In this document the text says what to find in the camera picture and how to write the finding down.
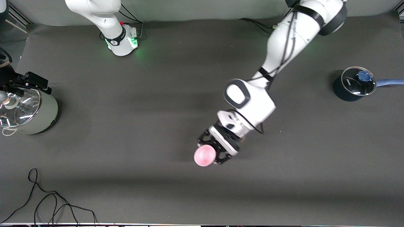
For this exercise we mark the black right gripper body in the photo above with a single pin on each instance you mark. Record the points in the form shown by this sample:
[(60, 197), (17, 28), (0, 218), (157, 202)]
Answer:
[(19, 82)]

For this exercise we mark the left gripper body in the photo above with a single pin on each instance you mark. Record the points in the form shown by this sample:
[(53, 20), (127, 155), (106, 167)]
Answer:
[(226, 139)]

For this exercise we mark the pink plastic cup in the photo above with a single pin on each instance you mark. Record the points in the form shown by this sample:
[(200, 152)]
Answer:
[(204, 156)]

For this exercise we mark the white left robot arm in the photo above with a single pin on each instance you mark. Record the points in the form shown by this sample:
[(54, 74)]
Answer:
[(284, 41)]

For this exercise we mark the grey-green cooking pot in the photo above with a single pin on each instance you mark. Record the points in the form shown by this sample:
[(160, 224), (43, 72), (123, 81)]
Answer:
[(47, 113)]

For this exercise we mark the glass lid with grey knob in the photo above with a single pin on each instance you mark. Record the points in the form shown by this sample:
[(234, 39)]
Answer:
[(25, 110)]

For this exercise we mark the dark grey table cloth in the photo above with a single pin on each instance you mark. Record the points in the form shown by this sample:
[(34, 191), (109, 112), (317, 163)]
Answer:
[(126, 126)]

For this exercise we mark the dark blue saucepan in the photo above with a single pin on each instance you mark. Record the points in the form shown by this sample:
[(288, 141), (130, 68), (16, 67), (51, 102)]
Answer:
[(342, 93)]

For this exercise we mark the glass lid with blue knob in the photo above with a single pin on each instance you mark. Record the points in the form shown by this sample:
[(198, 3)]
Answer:
[(355, 85)]

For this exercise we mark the metal frame rail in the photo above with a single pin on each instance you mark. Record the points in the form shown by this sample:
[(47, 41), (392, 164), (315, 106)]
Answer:
[(22, 22)]

